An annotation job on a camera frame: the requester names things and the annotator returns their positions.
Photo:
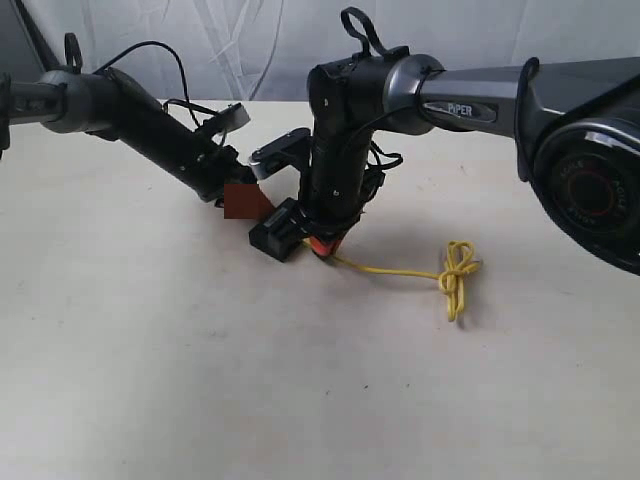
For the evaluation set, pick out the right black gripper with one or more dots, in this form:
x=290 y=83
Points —
x=337 y=185

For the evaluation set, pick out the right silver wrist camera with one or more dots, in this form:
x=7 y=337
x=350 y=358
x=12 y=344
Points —
x=291 y=149

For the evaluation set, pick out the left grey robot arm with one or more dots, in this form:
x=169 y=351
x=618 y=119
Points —
x=114 y=107

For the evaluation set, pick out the white backdrop curtain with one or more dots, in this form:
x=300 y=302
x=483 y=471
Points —
x=263 y=50

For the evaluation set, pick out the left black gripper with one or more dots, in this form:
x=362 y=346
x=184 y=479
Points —
x=212 y=170

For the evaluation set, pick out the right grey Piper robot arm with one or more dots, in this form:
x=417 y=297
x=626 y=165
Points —
x=575 y=126

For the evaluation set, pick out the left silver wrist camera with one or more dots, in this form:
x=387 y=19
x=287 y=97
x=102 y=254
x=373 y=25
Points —
x=232 y=118

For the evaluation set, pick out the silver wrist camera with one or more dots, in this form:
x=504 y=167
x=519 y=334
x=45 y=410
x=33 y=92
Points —
x=291 y=149
x=232 y=118

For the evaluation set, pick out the black rectangular adapter box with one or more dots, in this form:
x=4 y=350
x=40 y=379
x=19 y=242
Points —
x=282 y=232

